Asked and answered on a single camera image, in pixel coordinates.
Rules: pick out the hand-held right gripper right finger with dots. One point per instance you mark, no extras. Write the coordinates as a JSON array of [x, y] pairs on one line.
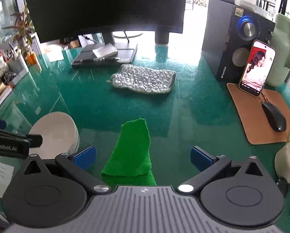
[[201, 158]]

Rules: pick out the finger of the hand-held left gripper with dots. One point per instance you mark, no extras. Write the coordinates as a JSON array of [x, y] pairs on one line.
[[34, 140]]

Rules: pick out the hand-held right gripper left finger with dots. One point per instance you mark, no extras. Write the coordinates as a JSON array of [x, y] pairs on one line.
[[85, 157]]

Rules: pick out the white bowl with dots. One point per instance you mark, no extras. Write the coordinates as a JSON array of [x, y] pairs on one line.
[[57, 131]]

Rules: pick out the green cloth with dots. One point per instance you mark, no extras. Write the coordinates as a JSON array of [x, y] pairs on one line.
[[131, 148]]

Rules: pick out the brown mouse pad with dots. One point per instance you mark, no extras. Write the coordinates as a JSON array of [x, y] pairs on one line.
[[251, 116]]

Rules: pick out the orange container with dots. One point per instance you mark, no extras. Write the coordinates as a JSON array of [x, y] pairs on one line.
[[32, 58]]

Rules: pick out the black computer mouse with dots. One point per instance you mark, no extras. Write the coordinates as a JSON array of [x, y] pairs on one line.
[[274, 116]]

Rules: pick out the white teapot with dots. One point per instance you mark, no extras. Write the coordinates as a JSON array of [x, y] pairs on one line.
[[288, 161]]

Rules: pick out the silver pebbled pad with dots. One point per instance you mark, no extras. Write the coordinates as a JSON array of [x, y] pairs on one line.
[[145, 79]]

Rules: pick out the smartphone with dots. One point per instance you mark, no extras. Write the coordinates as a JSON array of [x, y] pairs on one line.
[[257, 68]]

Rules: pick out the potted plant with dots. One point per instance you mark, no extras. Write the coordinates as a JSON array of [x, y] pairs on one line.
[[22, 34]]

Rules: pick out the silver notebook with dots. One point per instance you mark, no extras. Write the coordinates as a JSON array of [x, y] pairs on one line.
[[105, 50]]

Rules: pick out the black speaker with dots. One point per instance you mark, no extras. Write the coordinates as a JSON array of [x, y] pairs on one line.
[[222, 34]]

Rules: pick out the monitor stand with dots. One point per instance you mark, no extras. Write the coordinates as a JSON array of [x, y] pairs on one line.
[[126, 35]]

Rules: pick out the pale green kettle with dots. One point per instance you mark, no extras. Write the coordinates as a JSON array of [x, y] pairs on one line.
[[284, 46]]

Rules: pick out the black monitor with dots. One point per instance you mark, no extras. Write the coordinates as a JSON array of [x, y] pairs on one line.
[[103, 4]]

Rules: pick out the dark cylinder post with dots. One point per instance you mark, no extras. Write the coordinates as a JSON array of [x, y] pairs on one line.
[[162, 37]]

